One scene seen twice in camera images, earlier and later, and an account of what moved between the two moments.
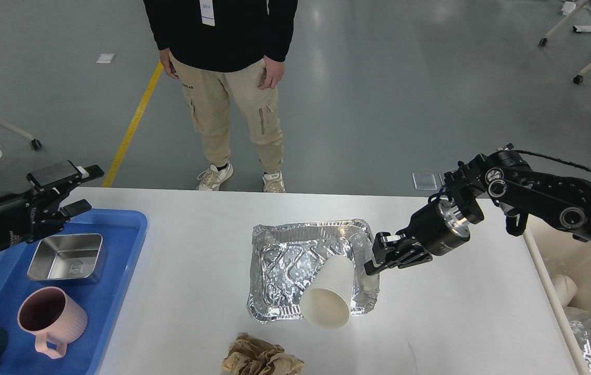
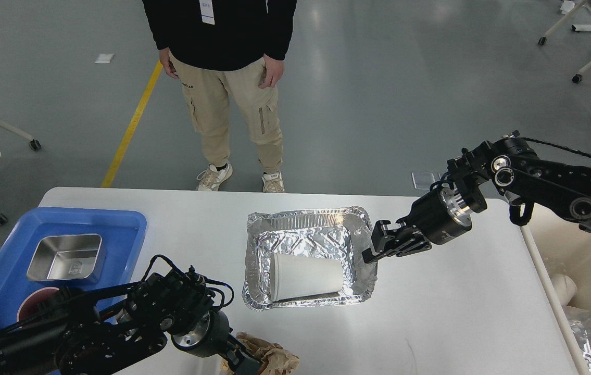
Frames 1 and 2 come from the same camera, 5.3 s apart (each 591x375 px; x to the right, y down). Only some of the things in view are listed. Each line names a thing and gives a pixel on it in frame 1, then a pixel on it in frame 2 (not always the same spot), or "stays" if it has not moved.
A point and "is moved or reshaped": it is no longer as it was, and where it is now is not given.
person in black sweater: [226, 53] stays
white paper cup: [326, 302] -> [293, 276]
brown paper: [247, 355] stays
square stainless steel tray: [73, 258] stays
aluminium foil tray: [286, 257] is moved or reshaped
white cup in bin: [566, 288] stays
